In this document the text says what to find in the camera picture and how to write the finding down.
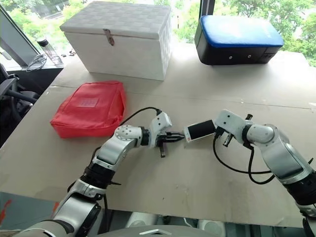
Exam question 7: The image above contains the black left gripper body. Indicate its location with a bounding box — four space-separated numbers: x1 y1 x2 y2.
155 132 174 158

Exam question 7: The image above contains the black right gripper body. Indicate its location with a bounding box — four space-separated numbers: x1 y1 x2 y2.
214 126 233 148

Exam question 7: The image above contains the white smartphone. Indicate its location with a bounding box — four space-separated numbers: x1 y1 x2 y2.
183 119 216 144

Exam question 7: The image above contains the blue and black case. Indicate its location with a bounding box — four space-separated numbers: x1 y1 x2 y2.
194 15 284 66

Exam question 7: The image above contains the red fabric pouch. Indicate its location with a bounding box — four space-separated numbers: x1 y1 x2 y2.
50 80 127 139

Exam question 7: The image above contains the white woven storage box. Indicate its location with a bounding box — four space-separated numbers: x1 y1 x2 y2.
60 0 173 82

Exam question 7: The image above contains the clear water bottle black cap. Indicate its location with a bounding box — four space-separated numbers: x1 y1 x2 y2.
37 37 65 66

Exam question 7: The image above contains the black office chair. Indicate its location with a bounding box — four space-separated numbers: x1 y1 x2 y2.
0 63 40 120

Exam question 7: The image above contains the grey slanted window beam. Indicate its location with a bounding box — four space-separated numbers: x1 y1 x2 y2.
0 4 41 66

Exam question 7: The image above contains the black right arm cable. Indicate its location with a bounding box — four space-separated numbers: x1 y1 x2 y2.
212 134 277 185

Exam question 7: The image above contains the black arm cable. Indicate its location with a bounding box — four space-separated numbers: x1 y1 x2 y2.
91 106 163 161
212 134 277 185

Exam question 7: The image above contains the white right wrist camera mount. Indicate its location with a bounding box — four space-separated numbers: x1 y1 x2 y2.
213 109 248 146

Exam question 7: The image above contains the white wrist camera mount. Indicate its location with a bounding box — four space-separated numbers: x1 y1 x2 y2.
213 109 248 146
148 112 173 148

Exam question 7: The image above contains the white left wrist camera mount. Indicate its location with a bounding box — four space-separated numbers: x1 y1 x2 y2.
148 112 173 148

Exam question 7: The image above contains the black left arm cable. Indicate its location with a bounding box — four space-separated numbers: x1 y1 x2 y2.
91 106 163 161

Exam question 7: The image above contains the brown box latch strap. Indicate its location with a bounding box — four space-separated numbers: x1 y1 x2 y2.
103 28 116 47

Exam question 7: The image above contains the black window frame post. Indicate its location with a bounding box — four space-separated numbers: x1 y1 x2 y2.
199 0 215 16

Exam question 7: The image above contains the coiled grey cable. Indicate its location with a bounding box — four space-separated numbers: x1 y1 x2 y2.
26 53 48 73

